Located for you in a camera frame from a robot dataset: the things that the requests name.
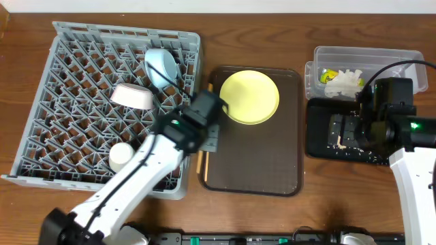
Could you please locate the black waste tray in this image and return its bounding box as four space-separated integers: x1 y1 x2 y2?
305 97 403 167

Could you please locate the grey plastic dish rack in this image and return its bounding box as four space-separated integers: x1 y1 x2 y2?
4 22 202 191

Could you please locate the yellow-green round plate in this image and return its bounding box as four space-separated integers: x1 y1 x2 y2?
219 70 280 125

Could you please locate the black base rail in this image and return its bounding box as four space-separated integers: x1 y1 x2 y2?
149 231 408 245

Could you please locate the light blue bowl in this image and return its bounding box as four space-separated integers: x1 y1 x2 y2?
144 48 178 88

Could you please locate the dark brown serving tray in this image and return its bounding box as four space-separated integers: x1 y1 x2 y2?
198 68 305 197

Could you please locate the green snack wrapper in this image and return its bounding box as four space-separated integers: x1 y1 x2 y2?
320 69 339 84

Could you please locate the food scraps rice pile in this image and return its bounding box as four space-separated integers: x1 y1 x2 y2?
326 136 388 165

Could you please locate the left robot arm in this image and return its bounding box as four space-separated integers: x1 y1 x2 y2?
38 91 227 244

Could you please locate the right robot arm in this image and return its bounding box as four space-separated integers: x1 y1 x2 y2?
328 78 435 244

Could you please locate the white cup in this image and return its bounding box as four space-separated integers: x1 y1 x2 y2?
108 142 135 173

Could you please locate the white tissue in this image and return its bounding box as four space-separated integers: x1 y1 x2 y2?
324 69 364 98

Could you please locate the wooden chopstick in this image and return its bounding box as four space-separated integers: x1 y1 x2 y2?
204 152 210 182
196 150 204 174

